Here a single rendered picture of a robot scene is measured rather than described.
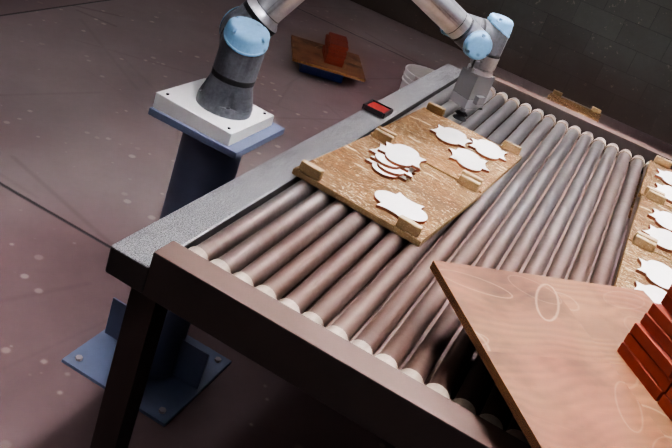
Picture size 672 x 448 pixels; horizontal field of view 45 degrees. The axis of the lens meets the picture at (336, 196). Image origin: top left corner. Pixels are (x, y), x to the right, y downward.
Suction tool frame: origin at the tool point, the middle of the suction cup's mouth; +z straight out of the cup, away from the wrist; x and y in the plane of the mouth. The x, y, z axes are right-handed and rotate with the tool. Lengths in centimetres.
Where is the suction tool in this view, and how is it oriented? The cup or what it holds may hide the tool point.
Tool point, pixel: (459, 118)
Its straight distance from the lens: 241.8
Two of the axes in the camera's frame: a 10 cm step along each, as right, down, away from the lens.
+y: 7.3, -0.8, 6.8
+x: -6.1, -5.3, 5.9
